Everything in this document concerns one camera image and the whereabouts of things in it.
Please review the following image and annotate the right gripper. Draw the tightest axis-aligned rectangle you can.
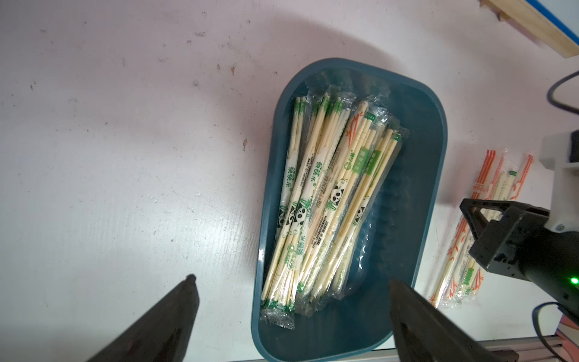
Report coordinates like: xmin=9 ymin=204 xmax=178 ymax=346
xmin=486 ymin=202 xmax=578 ymax=323

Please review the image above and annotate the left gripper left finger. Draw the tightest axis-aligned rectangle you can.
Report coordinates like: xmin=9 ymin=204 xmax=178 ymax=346
xmin=90 ymin=275 xmax=200 ymax=361

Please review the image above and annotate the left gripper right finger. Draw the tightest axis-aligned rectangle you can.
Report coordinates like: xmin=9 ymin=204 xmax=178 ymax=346
xmin=389 ymin=279 xmax=518 ymax=361

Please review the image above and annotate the red print chopstick pack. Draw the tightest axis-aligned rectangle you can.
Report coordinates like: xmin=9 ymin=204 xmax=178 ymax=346
xmin=451 ymin=153 xmax=535 ymax=302

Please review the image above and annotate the teal storage box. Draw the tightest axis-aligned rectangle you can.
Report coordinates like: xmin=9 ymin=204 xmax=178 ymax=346
xmin=251 ymin=58 xmax=448 ymax=361

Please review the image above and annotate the green band chopstick pack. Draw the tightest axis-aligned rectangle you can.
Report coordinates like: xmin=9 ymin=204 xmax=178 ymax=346
xmin=260 ymin=86 xmax=356 ymax=330

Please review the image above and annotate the green print chopstick pack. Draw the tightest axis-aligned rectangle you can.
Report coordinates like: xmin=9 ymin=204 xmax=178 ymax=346
xmin=276 ymin=96 xmax=309 ymax=238

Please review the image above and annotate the white board blue frame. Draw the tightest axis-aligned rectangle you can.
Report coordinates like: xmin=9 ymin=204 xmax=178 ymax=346
xmin=479 ymin=1 xmax=578 ymax=59

